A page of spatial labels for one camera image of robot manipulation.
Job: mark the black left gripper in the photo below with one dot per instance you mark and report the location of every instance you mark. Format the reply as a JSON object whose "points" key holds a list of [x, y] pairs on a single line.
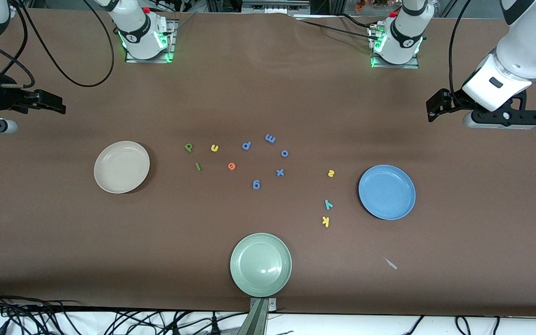
{"points": [[449, 103]]}

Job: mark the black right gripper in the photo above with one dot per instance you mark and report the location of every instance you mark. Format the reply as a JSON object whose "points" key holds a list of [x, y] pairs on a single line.
{"points": [[3, 98]]}

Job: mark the green foam letter p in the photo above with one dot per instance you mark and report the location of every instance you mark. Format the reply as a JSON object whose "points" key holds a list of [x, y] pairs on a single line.
{"points": [[189, 147]]}

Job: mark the teal foam letter y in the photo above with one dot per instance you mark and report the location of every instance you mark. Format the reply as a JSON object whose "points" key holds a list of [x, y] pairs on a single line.
{"points": [[328, 204]]}

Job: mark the yellow foam letter k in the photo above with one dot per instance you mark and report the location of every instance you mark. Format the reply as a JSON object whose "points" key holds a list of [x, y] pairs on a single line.
{"points": [[326, 222]]}

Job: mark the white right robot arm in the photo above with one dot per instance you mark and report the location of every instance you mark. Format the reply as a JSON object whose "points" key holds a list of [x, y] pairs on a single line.
{"points": [[140, 32]]}

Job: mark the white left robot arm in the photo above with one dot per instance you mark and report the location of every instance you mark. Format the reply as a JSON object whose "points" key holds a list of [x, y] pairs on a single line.
{"points": [[528, 46]]}

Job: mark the beige round plate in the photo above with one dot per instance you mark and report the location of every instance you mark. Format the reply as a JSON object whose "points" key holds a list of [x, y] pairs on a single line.
{"points": [[121, 167]]}

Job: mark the blue round plate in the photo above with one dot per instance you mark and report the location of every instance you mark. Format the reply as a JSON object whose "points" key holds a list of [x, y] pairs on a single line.
{"points": [[386, 192]]}

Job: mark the orange dried flowers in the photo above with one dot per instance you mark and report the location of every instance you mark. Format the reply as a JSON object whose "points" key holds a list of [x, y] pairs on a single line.
{"points": [[361, 4]]}

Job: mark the small white paper scrap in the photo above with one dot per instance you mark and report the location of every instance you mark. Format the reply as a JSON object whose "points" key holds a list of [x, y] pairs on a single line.
{"points": [[391, 264]]}

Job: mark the brown table cover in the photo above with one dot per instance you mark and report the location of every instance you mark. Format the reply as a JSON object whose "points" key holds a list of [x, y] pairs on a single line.
{"points": [[268, 93]]}

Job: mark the blue foam letter m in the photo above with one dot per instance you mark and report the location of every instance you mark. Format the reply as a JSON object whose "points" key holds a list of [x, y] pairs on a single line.
{"points": [[270, 138]]}

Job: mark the grey metal box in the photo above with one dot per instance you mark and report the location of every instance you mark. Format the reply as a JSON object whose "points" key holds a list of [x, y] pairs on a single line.
{"points": [[272, 7]]}

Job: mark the blue foam letter d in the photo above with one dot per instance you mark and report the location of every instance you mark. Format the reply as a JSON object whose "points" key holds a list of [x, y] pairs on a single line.
{"points": [[246, 145]]}

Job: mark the blue foam letter g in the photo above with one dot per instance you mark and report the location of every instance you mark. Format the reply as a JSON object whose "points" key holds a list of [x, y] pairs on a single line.
{"points": [[256, 184]]}

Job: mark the green round plate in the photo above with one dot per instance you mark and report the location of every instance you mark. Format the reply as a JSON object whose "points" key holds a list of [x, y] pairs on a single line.
{"points": [[261, 265]]}

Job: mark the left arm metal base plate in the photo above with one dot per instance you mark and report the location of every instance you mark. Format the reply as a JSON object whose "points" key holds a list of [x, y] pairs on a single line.
{"points": [[412, 66]]}

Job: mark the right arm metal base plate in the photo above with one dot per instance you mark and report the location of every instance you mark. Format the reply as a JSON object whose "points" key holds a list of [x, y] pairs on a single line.
{"points": [[156, 60]]}

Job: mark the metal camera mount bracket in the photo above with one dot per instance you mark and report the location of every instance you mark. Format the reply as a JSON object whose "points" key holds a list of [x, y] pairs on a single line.
{"points": [[258, 321]]}

